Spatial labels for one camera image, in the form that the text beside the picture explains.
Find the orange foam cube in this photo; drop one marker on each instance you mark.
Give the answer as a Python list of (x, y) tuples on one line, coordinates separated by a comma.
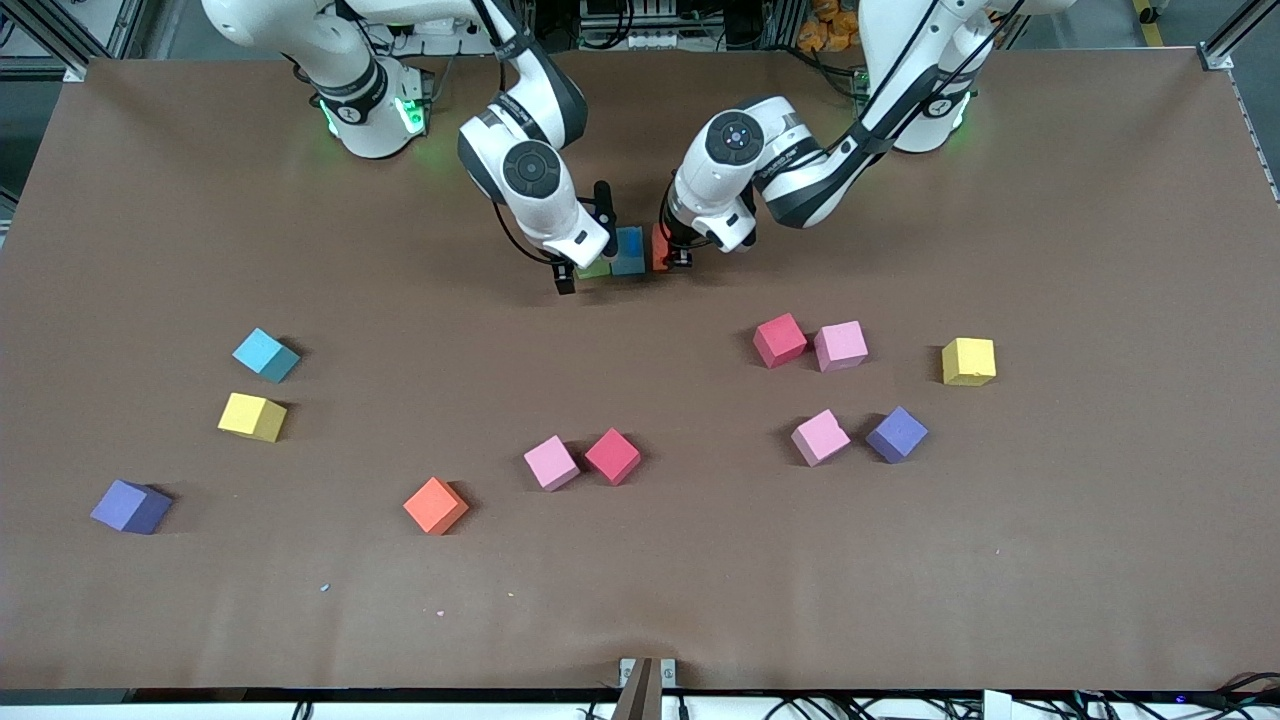
[(435, 505), (660, 248)]

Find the green foam cube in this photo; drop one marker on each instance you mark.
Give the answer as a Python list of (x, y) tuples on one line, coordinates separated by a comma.
[(594, 269)]

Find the teal foam cube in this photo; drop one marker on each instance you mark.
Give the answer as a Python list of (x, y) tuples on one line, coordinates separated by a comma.
[(262, 352), (628, 250)]

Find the red foam cube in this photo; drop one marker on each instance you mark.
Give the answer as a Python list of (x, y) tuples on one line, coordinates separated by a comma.
[(612, 456), (779, 340)]

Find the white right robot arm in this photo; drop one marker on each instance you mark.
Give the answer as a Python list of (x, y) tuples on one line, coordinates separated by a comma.
[(542, 205)]

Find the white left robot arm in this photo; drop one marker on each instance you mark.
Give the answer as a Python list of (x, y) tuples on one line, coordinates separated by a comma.
[(780, 140)]

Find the pink foam cube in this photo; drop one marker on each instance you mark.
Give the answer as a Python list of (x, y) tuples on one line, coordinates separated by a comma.
[(820, 437), (551, 463), (840, 346)]

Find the pile of orange items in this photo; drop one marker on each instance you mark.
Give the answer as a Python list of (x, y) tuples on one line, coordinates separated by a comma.
[(825, 30)]

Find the purple foam cube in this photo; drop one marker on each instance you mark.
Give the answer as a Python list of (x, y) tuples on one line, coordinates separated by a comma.
[(128, 504), (896, 434)]

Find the yellow foam cube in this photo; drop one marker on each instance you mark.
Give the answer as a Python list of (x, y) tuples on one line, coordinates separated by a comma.
[(250, 415), (968, 361)]

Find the brown table cover sheet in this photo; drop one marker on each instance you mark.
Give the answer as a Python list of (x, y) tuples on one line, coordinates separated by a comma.
[(640, 580)]

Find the small white box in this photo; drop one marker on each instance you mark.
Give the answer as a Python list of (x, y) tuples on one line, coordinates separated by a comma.
[(997, 705)]

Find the metal bracket with wooden stick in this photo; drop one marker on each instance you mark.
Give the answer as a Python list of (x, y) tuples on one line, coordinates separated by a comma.
[(645, 690)]

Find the aluminium frame post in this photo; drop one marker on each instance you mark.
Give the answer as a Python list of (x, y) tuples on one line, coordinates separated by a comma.
[(68, 62), (1225, 52)]

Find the metal table edge rail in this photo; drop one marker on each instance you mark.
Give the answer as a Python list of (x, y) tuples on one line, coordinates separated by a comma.
[(1262, 150)]

